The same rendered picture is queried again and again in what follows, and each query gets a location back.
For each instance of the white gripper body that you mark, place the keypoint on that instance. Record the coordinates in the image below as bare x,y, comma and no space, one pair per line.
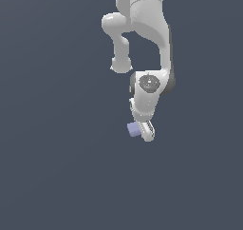
146,105

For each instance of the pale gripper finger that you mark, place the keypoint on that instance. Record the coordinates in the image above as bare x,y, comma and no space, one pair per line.
151,131
142,129

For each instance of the small lavender cube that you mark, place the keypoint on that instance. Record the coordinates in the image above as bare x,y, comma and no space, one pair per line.
133,129

